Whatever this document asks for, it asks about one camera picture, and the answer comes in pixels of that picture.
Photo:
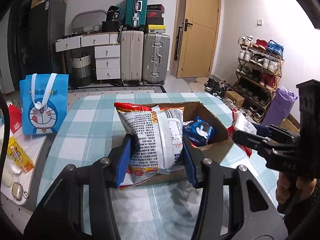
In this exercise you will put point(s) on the yellow snack box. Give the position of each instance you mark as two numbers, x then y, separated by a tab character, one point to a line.
19	156

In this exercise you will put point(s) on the striped laundry basket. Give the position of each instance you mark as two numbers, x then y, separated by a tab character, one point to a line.
82	70

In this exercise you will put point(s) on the black refrigerator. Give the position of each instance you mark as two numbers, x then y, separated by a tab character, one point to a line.
32	33

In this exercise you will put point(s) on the white earbuds case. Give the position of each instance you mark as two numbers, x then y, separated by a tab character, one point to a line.
18	192

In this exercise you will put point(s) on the wooden shoe rack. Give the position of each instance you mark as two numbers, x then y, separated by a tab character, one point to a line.
258	74

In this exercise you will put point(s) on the blue Doraemon gift bag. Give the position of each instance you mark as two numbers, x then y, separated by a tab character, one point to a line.
44	102

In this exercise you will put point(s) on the brown SF cardboard box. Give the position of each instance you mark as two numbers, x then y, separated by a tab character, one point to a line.
221	143

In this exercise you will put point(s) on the teal hard suitcase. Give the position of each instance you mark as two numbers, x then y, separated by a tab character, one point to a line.
135	13

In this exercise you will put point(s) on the white drawer desk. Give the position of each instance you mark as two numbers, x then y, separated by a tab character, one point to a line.
103	48

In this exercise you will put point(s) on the purple bag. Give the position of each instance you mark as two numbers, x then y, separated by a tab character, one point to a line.
280	107

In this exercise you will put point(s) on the wooden door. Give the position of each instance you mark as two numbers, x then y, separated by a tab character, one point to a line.
195	37

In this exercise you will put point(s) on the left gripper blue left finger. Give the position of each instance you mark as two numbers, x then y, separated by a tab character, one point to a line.
122	159

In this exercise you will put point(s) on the black bag on desk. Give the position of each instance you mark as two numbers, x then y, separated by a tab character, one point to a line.
111	24

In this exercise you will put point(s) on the blue Oreo snack packet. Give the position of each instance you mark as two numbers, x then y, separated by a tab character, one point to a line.
198	131

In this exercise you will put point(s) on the orange white noodle snack bag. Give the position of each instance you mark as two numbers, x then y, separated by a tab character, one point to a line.
158	132

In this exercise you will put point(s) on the silver hard suitcase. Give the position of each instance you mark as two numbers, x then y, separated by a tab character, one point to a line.
155	58

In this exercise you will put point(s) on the stack of shoe boxes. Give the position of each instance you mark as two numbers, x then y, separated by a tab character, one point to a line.
154	19

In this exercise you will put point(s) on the beige hard suitcase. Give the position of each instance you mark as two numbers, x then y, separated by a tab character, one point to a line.
131	56

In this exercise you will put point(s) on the red paper bag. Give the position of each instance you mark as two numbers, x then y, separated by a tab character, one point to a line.
15	118

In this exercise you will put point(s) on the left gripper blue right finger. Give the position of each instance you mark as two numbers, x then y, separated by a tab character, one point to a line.
192	159

